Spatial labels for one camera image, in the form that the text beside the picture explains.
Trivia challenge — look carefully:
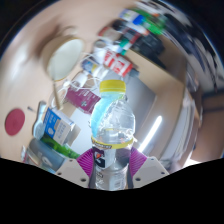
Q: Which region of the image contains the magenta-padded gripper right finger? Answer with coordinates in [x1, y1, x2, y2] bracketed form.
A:
[128, 146, 170, 188]

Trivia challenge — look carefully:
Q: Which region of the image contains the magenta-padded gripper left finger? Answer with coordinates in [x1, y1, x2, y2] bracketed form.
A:
[54, 148, 96, 187]

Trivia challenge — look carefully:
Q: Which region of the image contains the clear drink bottle yellow cap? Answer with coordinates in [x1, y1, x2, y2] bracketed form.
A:
[89, 79, 137, 191]

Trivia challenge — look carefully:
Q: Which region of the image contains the white LED light bar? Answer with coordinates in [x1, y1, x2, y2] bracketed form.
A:
[138, 115, 163, 153]

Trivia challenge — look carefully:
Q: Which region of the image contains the blue and white carton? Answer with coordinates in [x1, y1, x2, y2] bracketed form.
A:
[33, 106, 76, 146]

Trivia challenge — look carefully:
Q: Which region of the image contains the flat round red coaster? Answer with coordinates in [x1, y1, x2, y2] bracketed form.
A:
[4, 107, 26, 137]

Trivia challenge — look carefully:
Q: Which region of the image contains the white power adapter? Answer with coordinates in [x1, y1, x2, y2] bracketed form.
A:
[71, 71, 89, 88]

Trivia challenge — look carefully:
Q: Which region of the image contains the white bottle blue label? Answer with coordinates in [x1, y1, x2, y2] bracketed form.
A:
[81, 59, 101, 76]

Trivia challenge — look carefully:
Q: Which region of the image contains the red and white can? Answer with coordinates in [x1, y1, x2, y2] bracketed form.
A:
[102, 49, 134, 78]

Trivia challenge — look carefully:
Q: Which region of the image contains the cream ceramic mug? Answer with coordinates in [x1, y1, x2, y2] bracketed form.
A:
[42, 34, 86, 82]

